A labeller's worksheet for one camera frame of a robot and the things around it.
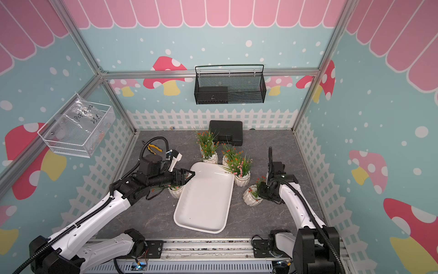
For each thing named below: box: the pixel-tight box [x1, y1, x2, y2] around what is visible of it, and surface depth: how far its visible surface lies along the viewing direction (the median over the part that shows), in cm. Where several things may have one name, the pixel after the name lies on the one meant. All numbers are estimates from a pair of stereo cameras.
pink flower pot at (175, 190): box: [163, 184, 185, 199], surface depth 86 cm
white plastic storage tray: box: [173, 161, 235, 235], surface depth 88 cm
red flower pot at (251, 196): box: [242, 175, 267, 207], surface depth 82 cm
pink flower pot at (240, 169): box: [227, 154, 254, 188], surface depth 88 cm
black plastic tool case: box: [208, 119, 243, 147], surface depth 118 cm
